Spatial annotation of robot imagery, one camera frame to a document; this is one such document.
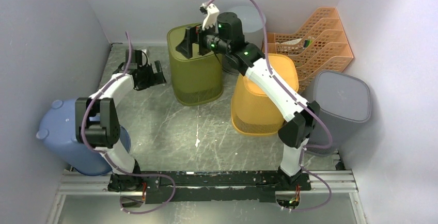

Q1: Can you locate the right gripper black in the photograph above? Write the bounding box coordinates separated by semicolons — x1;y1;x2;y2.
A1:
176;19;230;59

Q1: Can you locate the olive green mesh bin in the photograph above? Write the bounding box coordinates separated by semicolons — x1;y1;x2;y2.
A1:
167;25;224;106

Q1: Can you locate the light grey plastic bin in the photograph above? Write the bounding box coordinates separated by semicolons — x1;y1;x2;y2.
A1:
227;6;265;62

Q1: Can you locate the yellow mesh bin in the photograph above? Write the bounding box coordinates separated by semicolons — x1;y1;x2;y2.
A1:
230;53;299;136

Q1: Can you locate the blue plastic bin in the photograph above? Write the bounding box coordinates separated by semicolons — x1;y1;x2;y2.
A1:
36;99;131;176

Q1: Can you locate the dark grey mesh bin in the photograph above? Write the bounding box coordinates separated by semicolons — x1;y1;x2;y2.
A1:
301;70;372;157

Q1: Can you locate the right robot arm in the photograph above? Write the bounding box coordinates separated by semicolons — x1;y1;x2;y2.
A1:
176;12;320;190

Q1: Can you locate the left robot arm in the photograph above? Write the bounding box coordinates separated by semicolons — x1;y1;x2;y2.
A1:
74;49;166;192

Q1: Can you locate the orange plastic file organizer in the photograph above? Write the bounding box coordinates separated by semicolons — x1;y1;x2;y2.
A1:
266;7;354;92

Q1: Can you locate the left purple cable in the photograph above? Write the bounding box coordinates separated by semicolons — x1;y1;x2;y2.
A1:
79;30;177;215

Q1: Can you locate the purple cable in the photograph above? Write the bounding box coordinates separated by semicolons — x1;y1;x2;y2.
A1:
79;30;177;215
201;0;333;213

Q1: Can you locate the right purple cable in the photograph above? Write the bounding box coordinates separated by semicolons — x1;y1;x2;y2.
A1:
201;0;333;213

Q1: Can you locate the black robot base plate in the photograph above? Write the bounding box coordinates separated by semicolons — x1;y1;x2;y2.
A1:
107;170;311;204

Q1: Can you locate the aluminium rail frame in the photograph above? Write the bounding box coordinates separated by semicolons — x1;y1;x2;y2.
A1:
47;152;367;223

